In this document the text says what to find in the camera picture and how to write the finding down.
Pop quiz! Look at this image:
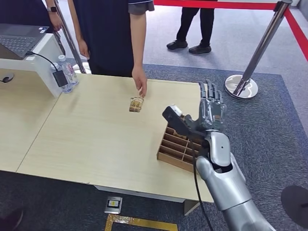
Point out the white desk stand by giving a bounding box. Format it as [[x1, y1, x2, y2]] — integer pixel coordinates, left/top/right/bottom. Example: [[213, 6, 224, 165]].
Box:
[[0, 33, 64, 98]]

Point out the dark grey carpet mat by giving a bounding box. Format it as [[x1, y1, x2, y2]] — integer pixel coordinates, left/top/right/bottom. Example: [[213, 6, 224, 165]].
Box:
[[0, 64, 308, 231]]

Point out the clear water bottle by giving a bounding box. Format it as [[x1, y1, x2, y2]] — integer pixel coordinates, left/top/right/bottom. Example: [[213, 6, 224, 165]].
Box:
[[51, 62, 73, 94], [57, 54, 79, 87]]

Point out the person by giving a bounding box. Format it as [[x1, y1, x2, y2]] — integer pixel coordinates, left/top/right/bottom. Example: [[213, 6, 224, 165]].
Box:
[[0, 0, 63, 32], [166, 0, 214, 55], [67, 0, 155, 98]]

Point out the chrome stanchion post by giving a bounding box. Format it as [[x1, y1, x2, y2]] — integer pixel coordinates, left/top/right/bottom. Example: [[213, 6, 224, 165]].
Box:
[[53, 0, 92, 75], [225, 0, 293, 100]]

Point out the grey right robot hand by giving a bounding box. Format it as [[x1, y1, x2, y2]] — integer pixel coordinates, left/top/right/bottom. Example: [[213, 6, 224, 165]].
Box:
[[184, 79, 226, 133]]

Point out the grey laptop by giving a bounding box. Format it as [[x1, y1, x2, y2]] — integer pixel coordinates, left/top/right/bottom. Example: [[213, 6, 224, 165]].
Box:
[[0, 24, 50, 60]]

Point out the red barrier belt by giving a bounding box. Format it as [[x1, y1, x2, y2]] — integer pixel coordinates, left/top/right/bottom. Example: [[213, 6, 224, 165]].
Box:
[[284, 8, 308, 62], [154, 0, 277, 11]]

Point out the black computer mouse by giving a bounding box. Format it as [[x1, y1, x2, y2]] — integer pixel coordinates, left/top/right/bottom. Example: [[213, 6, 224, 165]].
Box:
[[0, 72, 14, 84]]

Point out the black round base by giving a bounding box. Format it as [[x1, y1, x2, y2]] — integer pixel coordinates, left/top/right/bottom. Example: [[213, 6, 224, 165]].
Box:
[[281, 185, 308, 230]]

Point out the person's right hand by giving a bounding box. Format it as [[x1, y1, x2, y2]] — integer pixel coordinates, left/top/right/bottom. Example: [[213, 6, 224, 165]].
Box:
[[78, 38, 90, 60]]

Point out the black power adapter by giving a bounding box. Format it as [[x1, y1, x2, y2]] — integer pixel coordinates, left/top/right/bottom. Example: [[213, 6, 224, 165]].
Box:
[[52, 70, 69, 88]]

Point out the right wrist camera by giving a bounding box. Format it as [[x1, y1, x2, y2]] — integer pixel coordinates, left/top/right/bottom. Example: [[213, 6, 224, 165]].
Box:
[[162, 104, 208, 147]]

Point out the autumn trees card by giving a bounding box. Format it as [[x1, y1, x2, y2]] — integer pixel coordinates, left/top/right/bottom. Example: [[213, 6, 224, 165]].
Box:
[[129, 97, 144, 113]]

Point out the wooden card organizer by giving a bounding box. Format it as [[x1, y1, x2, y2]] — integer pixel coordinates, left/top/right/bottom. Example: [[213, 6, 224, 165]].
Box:
[[156, 122, 205, 174]]

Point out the black power cable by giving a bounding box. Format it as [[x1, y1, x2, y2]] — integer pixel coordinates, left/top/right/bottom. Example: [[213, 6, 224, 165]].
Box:
[[25, 51, 58, 72]]

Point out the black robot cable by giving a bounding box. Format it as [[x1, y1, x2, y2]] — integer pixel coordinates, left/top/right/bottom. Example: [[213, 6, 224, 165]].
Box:
[[191, 140, 214, 231]]

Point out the person's left hand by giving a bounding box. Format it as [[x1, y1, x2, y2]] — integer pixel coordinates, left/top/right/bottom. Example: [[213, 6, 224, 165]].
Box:
[[48, 11, 63, 32], [131, 65, 148, 98]]

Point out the metal floor socket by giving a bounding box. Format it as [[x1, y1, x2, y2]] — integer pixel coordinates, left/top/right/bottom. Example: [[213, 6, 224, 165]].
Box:
[[104, 196, 123, 214]]

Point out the dark rounded floor object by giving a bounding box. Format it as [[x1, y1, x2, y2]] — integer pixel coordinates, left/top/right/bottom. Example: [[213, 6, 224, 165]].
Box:
[[0, 207, 24, 231]]

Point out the yellow floor tape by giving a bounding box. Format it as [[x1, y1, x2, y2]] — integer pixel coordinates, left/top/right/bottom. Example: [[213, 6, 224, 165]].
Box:
[[105, 214, 179, 231]]

